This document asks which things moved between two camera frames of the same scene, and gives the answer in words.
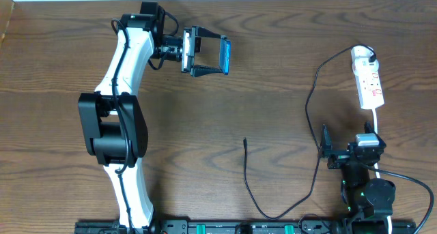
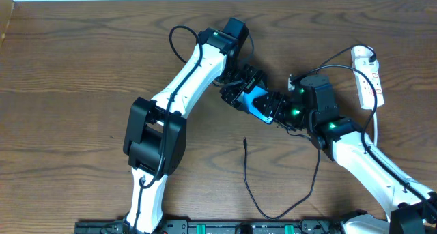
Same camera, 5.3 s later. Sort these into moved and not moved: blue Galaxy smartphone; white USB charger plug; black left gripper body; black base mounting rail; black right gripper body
Moved: black right gripper body; black left gripper body; blue Galaxy smartphone
Not moved: black base mounting rail; white USB charger plug
